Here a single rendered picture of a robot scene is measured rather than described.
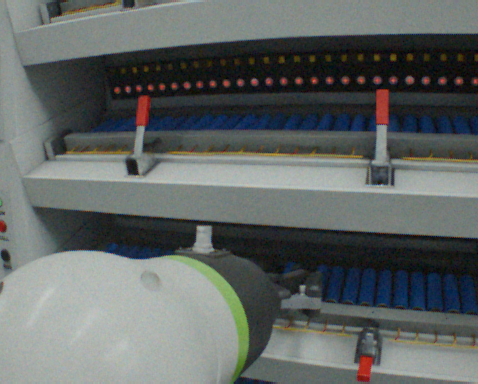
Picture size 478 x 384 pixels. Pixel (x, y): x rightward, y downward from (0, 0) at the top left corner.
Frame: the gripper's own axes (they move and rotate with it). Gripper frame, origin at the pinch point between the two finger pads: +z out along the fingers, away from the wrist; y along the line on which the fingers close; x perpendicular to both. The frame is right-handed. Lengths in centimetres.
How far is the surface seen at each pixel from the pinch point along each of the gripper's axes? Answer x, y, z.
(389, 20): -25.4, -11.4, -10.2
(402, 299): 2.3, -13.7, 3.2
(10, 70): -23.5, 34.8, -11.2
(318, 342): 7.2, -4.8, -1.3
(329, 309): 3.6, -5.5, 0.1
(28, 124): -16.8, 34.1, -7.6
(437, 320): 3.7, -17.6, 0.0
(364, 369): 6.8, -10.5, -9.1
